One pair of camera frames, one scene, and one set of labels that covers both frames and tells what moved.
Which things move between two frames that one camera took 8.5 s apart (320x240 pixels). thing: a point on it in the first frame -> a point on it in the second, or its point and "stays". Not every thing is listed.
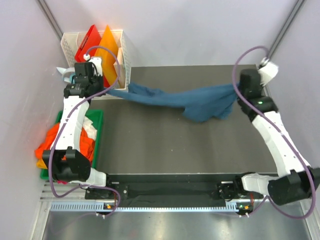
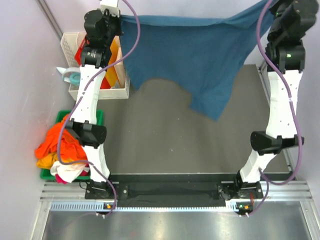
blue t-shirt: x=200 y=104 -> x=206 y=57
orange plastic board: x=107 y=49 stays
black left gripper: x=100 y=79 -> x=117 y=19
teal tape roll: x=72 y=78 stays
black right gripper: x=238 y=90 -> x=273 y=6
